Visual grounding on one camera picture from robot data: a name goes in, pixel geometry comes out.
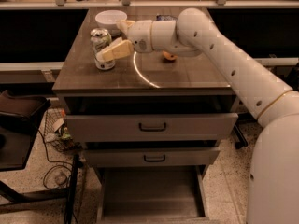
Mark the grey drawer cabinet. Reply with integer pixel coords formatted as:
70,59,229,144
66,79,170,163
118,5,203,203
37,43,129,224
51,7,249,224

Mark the black office chair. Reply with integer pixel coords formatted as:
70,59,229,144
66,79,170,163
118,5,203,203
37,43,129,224
234,125,248,149

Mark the green white 7up can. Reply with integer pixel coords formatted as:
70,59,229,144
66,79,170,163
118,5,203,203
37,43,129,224
90,28,115,71

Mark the orange fruit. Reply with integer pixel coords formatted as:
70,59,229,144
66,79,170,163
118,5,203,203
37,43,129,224
162,51,178,62

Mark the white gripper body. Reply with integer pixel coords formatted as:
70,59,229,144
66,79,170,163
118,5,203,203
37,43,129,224
127,20,153,53

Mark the grey top drawer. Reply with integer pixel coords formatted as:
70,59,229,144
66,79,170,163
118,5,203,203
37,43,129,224
65,113,238,142

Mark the grey middle drawer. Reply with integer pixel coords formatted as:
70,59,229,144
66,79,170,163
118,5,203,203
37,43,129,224
84,147,220,168

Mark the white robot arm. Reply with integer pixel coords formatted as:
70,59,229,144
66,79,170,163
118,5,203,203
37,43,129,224
96,8,299,224

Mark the blue kettle chips bag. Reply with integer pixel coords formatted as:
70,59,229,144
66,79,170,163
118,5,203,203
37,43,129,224
156,15,177,21

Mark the grey open bottom drawer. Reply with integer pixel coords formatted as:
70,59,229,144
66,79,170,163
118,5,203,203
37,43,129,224
96,166,220,224

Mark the wire trash basket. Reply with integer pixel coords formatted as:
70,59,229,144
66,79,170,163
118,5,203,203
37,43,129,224
44,108,80,152

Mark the black floor cable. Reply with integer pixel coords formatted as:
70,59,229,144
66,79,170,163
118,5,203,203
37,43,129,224
36,126,78,191

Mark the white ceramic bowl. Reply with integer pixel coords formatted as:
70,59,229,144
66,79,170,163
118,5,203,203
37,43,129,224
95,10,127,36

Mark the black side table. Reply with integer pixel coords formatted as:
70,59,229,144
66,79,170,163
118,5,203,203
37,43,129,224
0,90,81,224

